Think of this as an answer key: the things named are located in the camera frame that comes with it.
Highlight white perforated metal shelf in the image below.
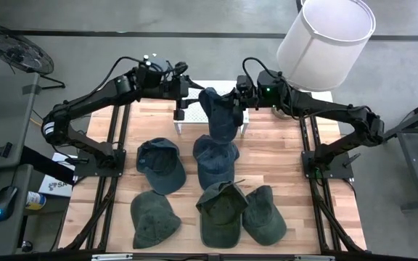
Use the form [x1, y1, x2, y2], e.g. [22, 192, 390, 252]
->
[173, 80, 250, 136]

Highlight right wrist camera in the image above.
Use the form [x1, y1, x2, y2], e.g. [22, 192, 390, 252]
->
[235, 74, 255, 96]

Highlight green cap with strap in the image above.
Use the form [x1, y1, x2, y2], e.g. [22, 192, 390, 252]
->
[195, 178, 249, 249]

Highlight dark teal baseball cap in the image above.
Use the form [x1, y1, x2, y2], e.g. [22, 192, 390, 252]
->
[135, 137, 187, 196]

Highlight small black stand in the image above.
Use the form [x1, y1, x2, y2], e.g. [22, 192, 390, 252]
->
[0, 141, 14, 159]

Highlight black computer mouse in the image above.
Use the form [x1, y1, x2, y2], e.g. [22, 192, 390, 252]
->
[0, 185, 19, 222]

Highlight white and yellow can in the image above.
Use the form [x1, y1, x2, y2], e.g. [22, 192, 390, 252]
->
[25, 191, 47, 211]

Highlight white shade silver lamp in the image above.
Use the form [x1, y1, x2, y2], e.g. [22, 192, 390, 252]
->
[271, 0, 377, 120]

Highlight blue cap with white tag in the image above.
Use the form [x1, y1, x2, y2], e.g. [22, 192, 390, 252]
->
[198, 86, 245, 145]

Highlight silver metal bracket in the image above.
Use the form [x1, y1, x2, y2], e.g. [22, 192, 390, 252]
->
[91, 253, 134, 261]
[294, 255, 336, 261]

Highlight dark grey metal cart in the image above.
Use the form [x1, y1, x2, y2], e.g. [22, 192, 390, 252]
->
[377, 92, 418, 211]

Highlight black floor fan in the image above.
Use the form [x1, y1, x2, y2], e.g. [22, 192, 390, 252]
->
[0, 23, 66, 91]

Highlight blue denim baseball cap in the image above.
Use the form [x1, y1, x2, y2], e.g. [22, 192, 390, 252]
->
[192, 134, 241, 191]

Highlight white printed cardboard box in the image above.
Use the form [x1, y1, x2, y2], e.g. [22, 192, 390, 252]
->
[38, 152, 78, 199]

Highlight black aluminium table frame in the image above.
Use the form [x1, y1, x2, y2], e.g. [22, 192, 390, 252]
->
[58, 88, 372, 261]

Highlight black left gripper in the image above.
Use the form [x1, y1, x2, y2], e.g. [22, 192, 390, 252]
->
[159, 74, 206, 122]

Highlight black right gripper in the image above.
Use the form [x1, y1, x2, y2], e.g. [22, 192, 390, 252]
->
[226, 88, 264, 128]

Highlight black desk beam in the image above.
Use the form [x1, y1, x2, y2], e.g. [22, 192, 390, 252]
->
[20, 145, 76, 185]

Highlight dark green baseball cap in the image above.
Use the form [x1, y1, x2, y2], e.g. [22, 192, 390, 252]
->
[241, 184, 288, 247]
[130, 190, 182, 250]

